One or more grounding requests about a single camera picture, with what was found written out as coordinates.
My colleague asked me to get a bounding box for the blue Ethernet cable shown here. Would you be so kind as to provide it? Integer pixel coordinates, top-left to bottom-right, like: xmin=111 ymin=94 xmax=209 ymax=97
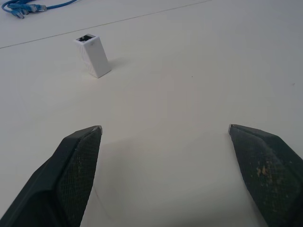
xmin=35 ymin=0 xmax=77 ymax=12
xmin=1 ymin=2 xmax=26 ymax=19
xmin=2 ymin=0 xmax=30 ymax=16
xmin=7 ymin=0 xmax=40 ymax=13

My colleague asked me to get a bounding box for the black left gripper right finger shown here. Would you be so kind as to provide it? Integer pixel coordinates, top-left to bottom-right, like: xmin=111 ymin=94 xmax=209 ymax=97
xmin=228 ymin=123 xmax=303 ymax=227

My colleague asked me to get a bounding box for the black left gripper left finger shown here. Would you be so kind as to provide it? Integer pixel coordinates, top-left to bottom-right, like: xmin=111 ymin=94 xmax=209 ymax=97
xmin=0 ymin=125 xmax=104 ymax=227

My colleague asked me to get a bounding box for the white ethernet coupler block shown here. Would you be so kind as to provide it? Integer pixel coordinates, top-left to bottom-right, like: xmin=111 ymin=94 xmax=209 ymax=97
xmin=73 ymin=34 xmax=112 ymax=79

